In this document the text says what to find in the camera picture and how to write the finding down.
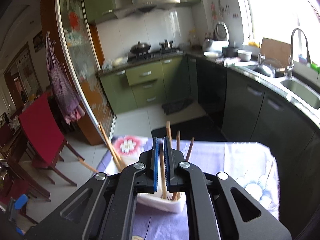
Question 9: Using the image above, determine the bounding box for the purple checkered apron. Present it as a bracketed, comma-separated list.
[46, 31, 85, 125]

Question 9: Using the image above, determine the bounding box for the green kitchen cabinet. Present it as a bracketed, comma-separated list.
[98, 55, 191, 115]

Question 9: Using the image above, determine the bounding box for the gas stove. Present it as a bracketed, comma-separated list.
[127, 49, 184, 63]

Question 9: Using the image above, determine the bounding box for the purple floral tablecloth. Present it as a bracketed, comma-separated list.
[96, 134, 281, 240]

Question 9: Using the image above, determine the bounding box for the range hood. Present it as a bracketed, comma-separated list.
[113, 0, 181, 20]

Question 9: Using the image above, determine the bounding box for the glass sliding door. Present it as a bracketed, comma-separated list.
[55, 0, 115, 145]

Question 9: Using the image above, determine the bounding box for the stainless steel sink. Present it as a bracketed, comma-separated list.
[280, 79, 320, 110]

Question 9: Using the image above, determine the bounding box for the steel pot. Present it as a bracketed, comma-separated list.
[159, 40, 173, 50]

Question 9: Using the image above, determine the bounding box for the white plastic utensil holder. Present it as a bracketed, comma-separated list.
[137, 192, 185, 214]

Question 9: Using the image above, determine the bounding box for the black lower cabinet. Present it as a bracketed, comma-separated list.
[196, 59, 319, 204]

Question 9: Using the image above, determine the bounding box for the dark floor mat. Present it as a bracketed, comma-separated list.
[161, 98, 194, 115]

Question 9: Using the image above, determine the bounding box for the red chair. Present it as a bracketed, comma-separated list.
[18, 94, 84, 186]

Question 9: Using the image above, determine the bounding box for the chrome kitchen faucet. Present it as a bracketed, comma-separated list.
[286, 27, 311, 78]

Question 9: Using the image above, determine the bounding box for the white rice cooker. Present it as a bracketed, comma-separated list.
[202, 21, 229, 52]

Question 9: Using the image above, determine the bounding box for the wooden cutting board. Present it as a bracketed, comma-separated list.
[261, 37, 291, 67]

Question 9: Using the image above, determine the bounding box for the black wok with lid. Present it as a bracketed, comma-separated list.
[130, 41, 151, 55]

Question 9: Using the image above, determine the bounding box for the white bowl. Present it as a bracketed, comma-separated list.
[237, 49, 252, 62]

